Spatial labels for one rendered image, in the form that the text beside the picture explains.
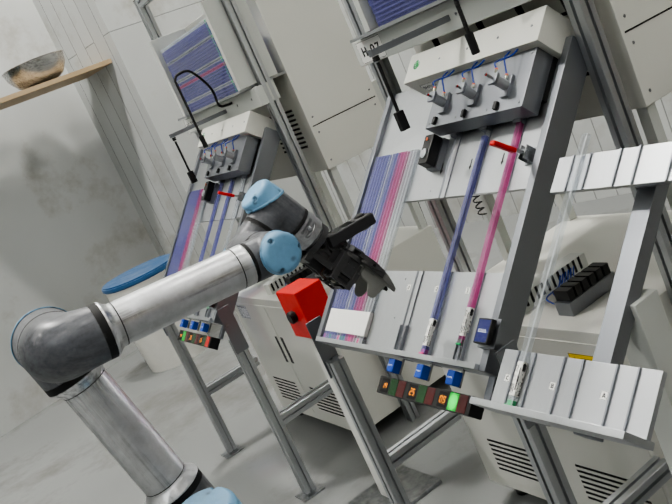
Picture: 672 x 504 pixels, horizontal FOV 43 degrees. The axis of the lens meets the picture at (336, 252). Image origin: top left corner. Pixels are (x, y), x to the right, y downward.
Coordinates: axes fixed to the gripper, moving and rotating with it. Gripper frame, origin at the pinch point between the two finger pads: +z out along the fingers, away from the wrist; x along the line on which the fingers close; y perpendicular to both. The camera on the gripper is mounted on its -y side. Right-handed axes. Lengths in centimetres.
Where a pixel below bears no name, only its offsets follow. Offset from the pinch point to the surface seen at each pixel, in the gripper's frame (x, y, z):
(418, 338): -5.0, 4.0, 16.0
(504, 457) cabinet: -36, 7, 79
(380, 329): -21.1, 3.2, 15.8
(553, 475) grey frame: 24.9, 18.2, 39.0
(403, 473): -91, 20, 91
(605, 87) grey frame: 24, -54, 9
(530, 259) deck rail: 20.9, -15.4, 13.8
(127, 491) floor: -226, 78, 60
